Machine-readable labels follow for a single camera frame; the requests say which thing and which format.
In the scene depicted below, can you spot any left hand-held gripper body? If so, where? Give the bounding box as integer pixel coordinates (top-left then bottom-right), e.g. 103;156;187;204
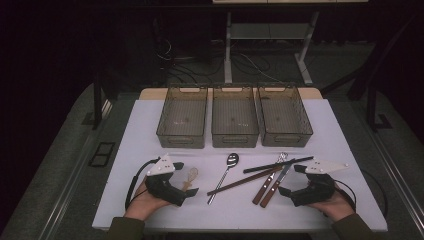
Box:
144;153;188;207

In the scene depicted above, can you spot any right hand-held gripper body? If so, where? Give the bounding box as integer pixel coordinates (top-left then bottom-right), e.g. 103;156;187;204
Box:
289;158;350;208

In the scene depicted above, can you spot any wooden-handled knife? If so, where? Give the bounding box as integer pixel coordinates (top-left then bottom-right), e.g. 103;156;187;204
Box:
259;162;295;209

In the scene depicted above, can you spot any black chopstick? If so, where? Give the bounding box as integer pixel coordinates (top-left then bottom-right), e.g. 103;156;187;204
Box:
242;155;315;175

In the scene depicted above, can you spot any smoky transparent plastic bin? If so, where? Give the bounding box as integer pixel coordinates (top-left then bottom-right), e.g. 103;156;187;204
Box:
254;82;315;148
155;83;210;150
210;83;261;149

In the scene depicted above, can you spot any dark brown chopstick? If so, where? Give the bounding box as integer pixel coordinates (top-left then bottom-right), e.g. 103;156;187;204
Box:
207;165;285;196

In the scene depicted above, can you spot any metal spoon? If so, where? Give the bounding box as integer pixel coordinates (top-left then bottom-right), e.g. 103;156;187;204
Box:
206;152;241;206

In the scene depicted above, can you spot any person's right hand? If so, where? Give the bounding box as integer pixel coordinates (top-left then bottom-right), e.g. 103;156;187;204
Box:
307;190;356;223

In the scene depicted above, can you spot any person's left hand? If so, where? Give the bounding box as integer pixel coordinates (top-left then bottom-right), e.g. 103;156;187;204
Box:
123;176;172;222

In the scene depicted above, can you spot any white table mat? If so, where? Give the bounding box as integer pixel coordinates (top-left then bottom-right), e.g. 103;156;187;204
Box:
91;98;389;233

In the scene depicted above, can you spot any wooden table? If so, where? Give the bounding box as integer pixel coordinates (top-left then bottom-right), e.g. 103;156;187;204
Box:
138;86;324;101

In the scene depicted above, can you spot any black metal stand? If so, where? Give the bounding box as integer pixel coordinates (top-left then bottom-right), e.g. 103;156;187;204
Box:
92;71;120;131
365;83;394;133

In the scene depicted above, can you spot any wooden-handled fork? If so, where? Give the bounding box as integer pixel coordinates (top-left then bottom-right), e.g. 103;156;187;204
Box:
251;151;289;206

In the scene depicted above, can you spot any left hand-held gripper black cable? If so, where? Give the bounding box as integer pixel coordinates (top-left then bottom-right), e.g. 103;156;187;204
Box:
124;156;162;211

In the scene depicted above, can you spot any hand-held gripper black cable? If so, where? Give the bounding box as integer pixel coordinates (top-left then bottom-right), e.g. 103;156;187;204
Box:
124;156;162;211
332;179;358;218

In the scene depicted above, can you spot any right hand-held gripper black cable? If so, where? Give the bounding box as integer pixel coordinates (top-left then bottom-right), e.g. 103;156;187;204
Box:
332;179;358;218

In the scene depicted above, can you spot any thin black cable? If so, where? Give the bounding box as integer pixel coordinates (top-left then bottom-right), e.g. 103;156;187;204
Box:
361;169;390;218

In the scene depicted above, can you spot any aluminium floor rail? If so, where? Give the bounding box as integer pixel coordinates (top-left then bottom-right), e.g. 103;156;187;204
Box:
365;129;424;229
39;133;98;240

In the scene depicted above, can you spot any bundle of floor cables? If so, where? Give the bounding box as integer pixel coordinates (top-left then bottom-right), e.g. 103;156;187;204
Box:
153;35;285;85

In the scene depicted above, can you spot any grey metal desk frame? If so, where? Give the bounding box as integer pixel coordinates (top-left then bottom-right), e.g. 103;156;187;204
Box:
223;11;321;86

